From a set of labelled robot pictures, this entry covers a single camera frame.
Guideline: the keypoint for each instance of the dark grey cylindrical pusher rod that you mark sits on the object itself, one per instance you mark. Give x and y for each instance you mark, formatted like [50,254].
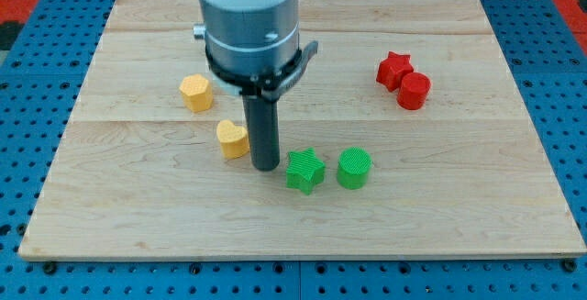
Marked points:
[262,125]

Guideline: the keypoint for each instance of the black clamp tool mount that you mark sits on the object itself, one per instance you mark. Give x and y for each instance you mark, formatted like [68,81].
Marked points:
[269,85]

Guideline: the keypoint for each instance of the yellow heart block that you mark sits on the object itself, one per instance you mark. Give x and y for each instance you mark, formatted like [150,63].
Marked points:
[233,139]

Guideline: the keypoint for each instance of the grey cylindrical robot arm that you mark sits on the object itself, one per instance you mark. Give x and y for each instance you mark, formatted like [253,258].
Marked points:
[253,50]

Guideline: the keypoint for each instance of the yellow hexagon block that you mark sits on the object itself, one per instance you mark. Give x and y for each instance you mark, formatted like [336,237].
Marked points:
[196,93]

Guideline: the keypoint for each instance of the green star block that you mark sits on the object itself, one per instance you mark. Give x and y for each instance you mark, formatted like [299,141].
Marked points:
[305,170]

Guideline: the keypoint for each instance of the green cylinder block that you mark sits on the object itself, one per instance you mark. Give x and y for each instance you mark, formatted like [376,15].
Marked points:
[354,165]

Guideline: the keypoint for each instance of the red star block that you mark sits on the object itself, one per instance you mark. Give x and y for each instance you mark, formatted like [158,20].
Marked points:
[393,69]

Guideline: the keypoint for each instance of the red cylinder block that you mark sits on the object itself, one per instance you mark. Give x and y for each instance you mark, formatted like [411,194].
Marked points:
[413,91]

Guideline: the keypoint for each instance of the light wooden board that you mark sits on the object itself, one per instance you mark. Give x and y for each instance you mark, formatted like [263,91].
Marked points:
[138,177]

